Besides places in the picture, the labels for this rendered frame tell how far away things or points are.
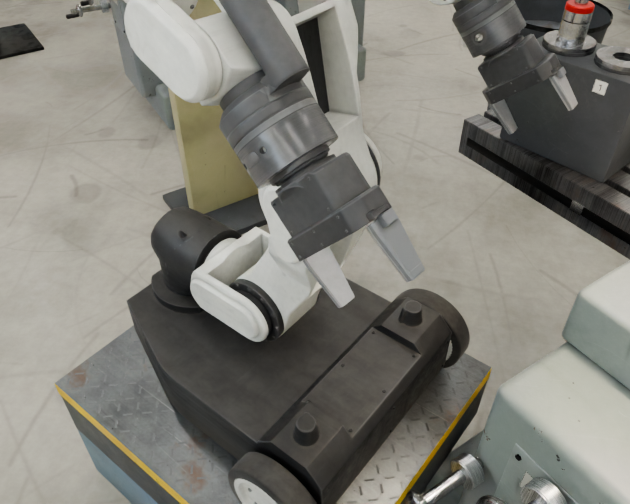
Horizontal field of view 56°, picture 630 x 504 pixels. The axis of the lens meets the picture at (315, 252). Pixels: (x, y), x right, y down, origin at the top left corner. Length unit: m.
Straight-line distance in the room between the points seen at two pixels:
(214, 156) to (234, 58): 1.88
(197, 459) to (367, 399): 0.40
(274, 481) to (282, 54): 0.75
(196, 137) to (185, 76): 1.79
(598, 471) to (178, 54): 0.81
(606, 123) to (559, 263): 1.39
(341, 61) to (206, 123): 1.48
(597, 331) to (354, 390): 0.45
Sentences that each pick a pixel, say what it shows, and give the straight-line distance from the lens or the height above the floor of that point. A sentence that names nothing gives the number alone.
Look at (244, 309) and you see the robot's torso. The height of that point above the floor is 0.72.
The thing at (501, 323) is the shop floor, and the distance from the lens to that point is 2.17.
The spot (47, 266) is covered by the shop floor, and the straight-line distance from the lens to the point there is 2.50.
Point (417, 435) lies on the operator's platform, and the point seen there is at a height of 0.40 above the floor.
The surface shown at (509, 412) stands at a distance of 1.06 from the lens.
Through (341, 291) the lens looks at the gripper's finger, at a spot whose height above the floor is 1.13.
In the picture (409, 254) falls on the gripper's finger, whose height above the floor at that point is 1.21.
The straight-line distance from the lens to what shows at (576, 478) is 1.03.
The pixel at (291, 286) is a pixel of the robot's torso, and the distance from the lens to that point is 1.06.
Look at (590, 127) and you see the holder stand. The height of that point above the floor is 1.03.
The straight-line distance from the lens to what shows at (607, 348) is 1.09.
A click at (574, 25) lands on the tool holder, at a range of 1.17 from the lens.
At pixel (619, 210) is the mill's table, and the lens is 1.14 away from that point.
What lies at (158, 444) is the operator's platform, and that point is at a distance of 1.38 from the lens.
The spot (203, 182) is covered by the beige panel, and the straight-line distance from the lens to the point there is 2.44.
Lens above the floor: 1.55
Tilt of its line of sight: 41 degrees down
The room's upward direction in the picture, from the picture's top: straight up
